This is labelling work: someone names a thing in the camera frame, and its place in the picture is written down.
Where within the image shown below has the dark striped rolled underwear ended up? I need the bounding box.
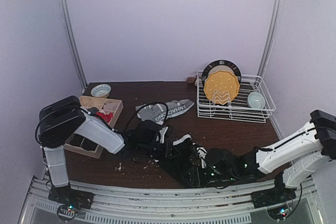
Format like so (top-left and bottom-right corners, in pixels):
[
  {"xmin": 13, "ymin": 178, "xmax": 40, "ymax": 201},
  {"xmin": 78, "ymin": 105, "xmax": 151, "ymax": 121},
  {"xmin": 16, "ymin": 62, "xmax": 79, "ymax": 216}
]
[{"xmin": 87, "ymin": 107, "xmax": 99, "ymax": 113}]

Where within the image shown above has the black folded underwear in box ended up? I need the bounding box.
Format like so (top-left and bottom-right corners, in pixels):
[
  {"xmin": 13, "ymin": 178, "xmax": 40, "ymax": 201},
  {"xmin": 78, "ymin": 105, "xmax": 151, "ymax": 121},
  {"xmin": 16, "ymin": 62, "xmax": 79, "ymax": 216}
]
[{"xmin": 66, "ymin": 134, "xmax": 84, "ymax": 147}]

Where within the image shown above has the aluminium corner post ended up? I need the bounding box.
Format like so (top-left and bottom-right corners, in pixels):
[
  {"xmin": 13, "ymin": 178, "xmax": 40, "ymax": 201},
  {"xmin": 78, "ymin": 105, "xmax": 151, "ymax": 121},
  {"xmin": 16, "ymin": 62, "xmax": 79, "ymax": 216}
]
[
  {"xmin": 257, "ymin": 0, "xmax": 282, "ymax": 77},
  {"xmin": 59, "ymin": 0, "xmax": 88, "ymax": 90}
]

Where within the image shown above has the left aluminium corner post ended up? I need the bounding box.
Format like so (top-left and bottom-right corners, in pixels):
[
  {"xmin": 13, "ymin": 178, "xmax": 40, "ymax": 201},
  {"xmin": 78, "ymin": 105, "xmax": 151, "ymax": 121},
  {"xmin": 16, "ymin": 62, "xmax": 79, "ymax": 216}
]
[{"xmin": 59, "ymin": 0, "xmax": 88, "ymax": 90}]

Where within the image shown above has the pink beige rolled underwear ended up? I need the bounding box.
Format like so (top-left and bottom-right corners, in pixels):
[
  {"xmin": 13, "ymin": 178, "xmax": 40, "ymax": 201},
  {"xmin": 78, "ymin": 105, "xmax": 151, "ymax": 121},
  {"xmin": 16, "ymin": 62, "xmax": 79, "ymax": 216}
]
[{"xmin": 102, "ymin": 102, "xmax": 119, "ymax": 111}]

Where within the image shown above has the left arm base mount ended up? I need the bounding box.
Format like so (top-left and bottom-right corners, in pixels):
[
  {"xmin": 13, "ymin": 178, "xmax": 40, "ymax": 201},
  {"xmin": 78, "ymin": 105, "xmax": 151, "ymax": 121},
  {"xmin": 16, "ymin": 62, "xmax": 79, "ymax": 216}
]
[{"xmin": 46, "ymin": 180, "xmax": 95, "ymax": 223}]

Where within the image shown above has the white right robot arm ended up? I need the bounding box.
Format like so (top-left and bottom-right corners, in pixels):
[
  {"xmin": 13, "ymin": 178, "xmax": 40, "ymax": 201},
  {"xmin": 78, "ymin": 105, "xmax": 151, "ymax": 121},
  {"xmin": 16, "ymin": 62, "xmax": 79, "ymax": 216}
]
[{"xmin": 183, "ymin": 110, "xmax": 335, "ymax": 189}]

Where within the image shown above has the red rolled underwear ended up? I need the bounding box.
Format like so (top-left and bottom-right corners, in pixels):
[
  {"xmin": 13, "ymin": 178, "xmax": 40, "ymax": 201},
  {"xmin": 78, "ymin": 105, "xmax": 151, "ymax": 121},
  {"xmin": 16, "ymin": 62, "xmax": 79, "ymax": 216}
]
[{"xmin": 96, "ymin": 112, "xmax": 113, "ymax": 124}]

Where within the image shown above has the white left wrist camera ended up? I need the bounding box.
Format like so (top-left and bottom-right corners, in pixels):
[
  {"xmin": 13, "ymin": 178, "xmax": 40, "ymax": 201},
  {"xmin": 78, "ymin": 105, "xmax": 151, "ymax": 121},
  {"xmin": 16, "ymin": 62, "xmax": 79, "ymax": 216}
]
[{"xmin": 159, "ymin": 126, "xmax": 169, "ymax": 144}]

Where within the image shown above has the wooden compartment organizer box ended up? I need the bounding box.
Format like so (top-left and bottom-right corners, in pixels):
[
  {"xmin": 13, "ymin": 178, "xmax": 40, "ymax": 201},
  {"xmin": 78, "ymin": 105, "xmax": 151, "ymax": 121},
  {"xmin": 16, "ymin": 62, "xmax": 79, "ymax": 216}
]
[{"xmin": 64, "ymin": 96, "xmax": 123, "ymax": 159}]

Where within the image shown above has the right aluminium corner post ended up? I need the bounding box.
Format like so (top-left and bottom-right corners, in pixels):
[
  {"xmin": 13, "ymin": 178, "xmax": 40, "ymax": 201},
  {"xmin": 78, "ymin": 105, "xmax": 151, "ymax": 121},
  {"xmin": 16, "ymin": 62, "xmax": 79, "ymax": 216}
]
[{"xmin": 257, "ymin": 0, "xmax": 282, "ymax": 77}]

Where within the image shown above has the brown cloth item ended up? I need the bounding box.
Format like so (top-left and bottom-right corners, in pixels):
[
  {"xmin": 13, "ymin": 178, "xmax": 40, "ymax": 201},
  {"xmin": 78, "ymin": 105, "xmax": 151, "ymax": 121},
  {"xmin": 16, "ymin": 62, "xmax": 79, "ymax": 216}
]
[{"xmin": 186, "ymin": 77, "xmax": 197, "ymax": 84}]

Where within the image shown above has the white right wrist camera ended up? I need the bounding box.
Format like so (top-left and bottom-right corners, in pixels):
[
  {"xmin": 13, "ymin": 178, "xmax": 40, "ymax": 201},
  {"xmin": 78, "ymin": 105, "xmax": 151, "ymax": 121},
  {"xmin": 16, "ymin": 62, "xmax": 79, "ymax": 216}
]
[{"xmin": 196, "ymin": 147, "xmax": 207, "ymax": 169}]

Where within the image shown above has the pale green glass bowl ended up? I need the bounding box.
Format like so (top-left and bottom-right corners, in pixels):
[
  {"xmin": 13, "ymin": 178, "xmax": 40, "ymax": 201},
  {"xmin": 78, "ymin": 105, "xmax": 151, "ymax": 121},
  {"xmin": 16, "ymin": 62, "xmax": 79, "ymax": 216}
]
[{"xmin": 247, "ymin": 92, "xmax": 266, "ymax": 109}]

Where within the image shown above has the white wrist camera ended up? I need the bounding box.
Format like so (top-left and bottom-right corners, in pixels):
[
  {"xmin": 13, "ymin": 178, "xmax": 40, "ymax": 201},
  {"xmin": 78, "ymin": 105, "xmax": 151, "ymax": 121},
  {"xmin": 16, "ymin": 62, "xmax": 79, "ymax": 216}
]
[
  {"xmin": 159, "ymin": 126, "xmax": 169, "ymax": 144},
  {"xmin": 196, "ymin": 147, "xmax": 207, "ymax": 169}
]

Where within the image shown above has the black rimmed plate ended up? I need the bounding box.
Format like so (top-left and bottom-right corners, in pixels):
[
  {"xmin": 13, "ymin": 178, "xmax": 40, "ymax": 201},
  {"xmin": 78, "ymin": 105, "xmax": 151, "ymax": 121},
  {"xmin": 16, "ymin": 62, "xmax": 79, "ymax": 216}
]
[{"xmin": 201, "ymin": 60, "xmax": 241, "ymax": 85}]

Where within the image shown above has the white wire dish rack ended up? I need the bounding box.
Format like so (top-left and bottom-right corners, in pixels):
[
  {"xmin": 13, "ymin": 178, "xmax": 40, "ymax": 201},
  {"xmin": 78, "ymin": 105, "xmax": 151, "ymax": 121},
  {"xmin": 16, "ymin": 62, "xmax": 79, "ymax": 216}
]
[{"xmin": 196, "ymin": 70, "xmax": 276, "ymax": 123}]

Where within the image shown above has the yellow scalloped plate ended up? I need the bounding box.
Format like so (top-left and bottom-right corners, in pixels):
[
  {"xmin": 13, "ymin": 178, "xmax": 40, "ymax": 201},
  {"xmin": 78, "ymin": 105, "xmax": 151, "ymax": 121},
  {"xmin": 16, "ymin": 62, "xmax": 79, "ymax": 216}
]
[{"xmin": 203, "ymin": 70, "xmax": 240, "ymax": 105}]

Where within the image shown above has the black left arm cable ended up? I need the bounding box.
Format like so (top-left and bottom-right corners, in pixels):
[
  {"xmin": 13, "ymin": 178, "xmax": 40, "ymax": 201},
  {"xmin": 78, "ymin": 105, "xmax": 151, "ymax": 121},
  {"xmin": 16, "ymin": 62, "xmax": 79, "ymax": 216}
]
[{"xmin": 35, "ymin": 102, "xmax": 169, "ymax": 151}]

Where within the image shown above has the blue yellow patterned bowl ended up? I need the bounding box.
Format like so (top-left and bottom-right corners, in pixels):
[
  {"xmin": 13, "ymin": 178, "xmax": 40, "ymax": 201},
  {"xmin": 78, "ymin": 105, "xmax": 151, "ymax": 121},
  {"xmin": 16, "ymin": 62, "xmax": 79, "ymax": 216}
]
[{"xmin": 90, "ymin": 84, "xmax": 111, "ymax": 98}]

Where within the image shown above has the aluminium rail front frame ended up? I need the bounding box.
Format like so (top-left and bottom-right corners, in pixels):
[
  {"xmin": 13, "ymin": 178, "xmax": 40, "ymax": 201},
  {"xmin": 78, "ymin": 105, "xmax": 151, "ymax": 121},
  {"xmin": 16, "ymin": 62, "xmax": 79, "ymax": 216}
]
[{"xmin": 17, "ymin": 177, "xmax": 327, "ymax": 223}]

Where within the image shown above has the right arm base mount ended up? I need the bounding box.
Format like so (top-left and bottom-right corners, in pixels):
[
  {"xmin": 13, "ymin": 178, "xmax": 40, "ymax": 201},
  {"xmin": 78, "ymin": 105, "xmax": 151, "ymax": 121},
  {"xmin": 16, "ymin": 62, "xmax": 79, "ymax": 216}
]
[{"xmin": 251, "ymin": 172, "xmax": 296, "ymax": 221}]

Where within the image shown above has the black underwear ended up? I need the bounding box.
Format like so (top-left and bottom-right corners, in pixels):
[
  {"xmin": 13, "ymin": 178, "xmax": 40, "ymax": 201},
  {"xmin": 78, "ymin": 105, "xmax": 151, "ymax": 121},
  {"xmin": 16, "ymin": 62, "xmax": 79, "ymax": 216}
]
[
  {"xmin": 66, "ymin": 134, "xmax": 84, "ymax": 147},
  {"xmin": 154, "ymin": 134, "xmax": 208, "ymax": 188},
  {"xmin": 80, "ymin": 138, "xmax": 98, "ymax": 152}
]

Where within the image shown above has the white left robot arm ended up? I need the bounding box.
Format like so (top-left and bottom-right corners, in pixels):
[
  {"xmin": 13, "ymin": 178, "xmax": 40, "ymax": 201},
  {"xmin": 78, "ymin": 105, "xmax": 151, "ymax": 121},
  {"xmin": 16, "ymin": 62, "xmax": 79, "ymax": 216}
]
[{"xmin": 35, "ymin": 95, "xmax": 171, "ymax": 188}]

